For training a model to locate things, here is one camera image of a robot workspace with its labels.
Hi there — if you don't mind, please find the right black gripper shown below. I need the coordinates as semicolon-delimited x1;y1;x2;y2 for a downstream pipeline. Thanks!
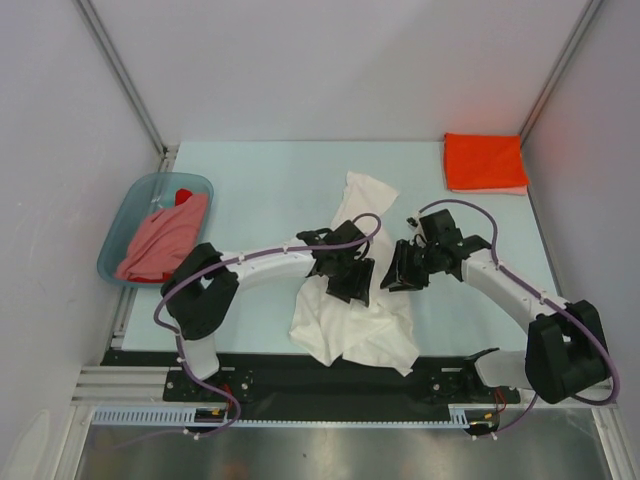
379;239;440;292

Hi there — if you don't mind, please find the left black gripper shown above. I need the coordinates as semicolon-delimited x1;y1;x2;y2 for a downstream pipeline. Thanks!
326;254;374;307

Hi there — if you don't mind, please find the white printed t shirt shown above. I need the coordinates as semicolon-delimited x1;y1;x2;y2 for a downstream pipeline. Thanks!
288;171;420;377

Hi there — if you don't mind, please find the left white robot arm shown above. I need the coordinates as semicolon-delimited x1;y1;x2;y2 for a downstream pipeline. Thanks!
161;220;375;400

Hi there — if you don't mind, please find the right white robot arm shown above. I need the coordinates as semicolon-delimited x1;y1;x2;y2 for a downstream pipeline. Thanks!
380;210;617;404

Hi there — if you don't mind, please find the folded orange t shirt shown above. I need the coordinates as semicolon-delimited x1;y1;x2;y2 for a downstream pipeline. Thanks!
443;133;529;188

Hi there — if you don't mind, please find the pink t shirt in basket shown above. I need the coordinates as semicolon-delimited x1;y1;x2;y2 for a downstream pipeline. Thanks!
114;192;210;281

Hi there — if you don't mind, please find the blue plastic basket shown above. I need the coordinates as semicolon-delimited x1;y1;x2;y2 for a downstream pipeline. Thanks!
97;172;214;288

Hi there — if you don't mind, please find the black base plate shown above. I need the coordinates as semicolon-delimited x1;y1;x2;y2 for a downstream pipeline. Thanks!
101;349;530;417

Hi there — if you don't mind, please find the grey slotted cable duct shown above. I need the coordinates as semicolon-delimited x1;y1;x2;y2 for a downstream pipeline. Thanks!
92;405;498;430

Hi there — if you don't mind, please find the right aluminium frame post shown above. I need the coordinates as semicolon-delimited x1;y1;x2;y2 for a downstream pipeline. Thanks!
519;0;608;146

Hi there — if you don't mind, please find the aluminium frame post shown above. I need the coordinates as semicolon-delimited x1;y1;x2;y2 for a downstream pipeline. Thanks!
72;0;167;157
519;0;608;146

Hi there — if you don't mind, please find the left aluminium frame post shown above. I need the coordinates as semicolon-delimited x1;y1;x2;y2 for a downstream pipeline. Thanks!
72;0;167;157

